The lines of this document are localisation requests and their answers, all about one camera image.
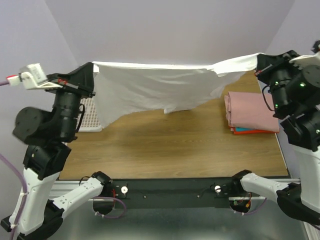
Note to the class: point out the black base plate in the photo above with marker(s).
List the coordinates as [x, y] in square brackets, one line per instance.
[172, 193]

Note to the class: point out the white t shirt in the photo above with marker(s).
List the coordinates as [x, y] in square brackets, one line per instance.
[125, 88]

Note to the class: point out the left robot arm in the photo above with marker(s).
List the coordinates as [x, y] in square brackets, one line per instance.
[36, 217]

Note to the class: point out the white plastic basket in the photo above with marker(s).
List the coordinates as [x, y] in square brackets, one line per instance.
[90, 121]

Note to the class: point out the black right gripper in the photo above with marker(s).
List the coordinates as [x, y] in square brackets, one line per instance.
[275, 65]

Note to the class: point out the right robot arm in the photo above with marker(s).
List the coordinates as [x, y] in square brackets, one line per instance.
[301, 200]

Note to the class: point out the teal folded t shirt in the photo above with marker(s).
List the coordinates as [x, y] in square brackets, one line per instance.
[241, 129]

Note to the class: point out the pink folded t shirt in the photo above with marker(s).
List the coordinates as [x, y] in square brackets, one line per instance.
[250, 110]

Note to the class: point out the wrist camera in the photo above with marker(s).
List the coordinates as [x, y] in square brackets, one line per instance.
[306, 60]
[32, 77]

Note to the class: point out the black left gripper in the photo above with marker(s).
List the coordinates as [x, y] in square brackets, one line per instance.
[72, 88]

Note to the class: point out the aluminium frame rail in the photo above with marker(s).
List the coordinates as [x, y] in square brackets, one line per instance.
[74, 194]

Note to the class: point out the red folded t shirt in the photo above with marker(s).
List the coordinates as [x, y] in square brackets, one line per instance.
[255, 131]

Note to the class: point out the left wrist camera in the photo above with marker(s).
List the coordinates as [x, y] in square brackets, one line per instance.
[32, 77]

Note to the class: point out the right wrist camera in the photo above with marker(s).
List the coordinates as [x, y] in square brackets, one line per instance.
[306, 60]

